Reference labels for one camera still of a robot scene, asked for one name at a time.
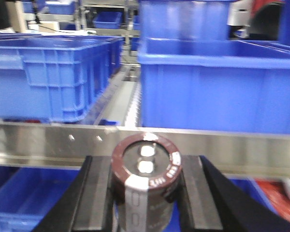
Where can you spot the ribbed blue crate on shelf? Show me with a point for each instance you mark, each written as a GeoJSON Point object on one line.
{"type": "Point", "coordinates": [55, 78]}

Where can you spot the brown cylindrical capacitor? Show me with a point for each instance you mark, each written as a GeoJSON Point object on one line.
{"type": "Point", "coordinates": [145, 175]}

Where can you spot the smooth blue bin on shelf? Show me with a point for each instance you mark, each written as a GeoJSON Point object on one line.
{"type": "Point", "coordinates": [219, 86]}

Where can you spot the blue bin lower shelf left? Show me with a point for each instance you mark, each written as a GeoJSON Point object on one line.
{"type": "Point", "coordinates": [29, 195]}

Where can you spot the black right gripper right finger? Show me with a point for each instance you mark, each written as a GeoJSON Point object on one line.
{"type": "Point", "coordinates": [210, 202]}

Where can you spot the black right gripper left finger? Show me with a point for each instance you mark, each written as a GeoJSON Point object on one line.
{"type": "Point", "coordinates": [87, 204]}

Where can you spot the stainless steel shelf rail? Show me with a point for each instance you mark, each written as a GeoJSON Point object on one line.
{"type": "Point", "coordinates": [66, 145]}

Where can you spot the red object in lower bin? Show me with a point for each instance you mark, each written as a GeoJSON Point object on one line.
{"type": "Point", "coordinates": [276, 195]}

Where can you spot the roller track rail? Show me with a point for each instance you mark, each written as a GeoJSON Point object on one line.
{"type": "Point", "coordinates": [119, 104]}

